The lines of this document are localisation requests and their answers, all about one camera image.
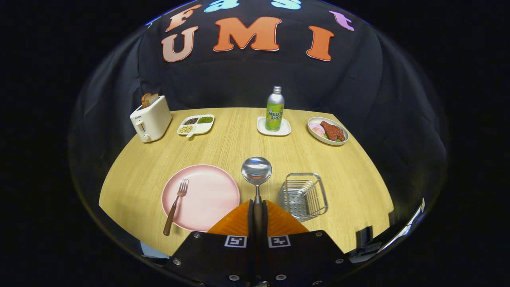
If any white toaster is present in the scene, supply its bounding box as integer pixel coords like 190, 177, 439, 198
130, 95, 173, 143

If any white square coaster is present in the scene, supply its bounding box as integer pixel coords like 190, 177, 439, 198
257, 116, 292, 137

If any fork with wooden handle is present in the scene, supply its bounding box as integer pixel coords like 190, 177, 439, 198
163, 179, 189, 236

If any spoon with wooden handle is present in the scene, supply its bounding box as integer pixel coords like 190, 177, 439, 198
241, 157, 273, 248

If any green soda bottle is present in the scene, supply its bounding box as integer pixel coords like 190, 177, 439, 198
265, 86, 285, 132

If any pink round plate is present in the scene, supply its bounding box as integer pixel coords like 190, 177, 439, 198
161, 164, 241, 232

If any white food plate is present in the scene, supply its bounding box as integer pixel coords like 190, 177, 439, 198
307, 117, 349, 146

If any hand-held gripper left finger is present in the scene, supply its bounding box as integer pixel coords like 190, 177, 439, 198
163, 199, 255, 287

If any red meat slab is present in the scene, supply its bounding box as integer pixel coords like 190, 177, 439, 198
320, 121, 346, 142

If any black backdrop cloth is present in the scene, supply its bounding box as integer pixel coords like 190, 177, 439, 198
68, 0, 449, 224

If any metal wire cutlery basket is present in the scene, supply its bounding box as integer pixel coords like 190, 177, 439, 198
278, 172, 329, 222

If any white divided dish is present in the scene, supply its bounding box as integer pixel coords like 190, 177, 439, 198
177, 114, 215, 138

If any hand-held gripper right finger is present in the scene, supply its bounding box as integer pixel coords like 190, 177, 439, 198
262, 199, 352, 287

